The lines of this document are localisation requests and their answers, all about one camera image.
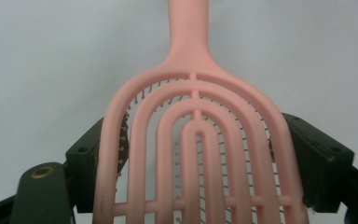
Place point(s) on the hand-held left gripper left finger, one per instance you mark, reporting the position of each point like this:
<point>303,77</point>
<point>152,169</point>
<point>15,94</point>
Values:
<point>80,161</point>

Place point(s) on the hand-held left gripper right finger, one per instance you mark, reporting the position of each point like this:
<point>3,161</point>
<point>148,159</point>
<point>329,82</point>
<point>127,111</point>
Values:
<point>320,161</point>

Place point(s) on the pink hairbrush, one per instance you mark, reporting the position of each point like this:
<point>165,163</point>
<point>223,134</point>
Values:
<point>188,40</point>

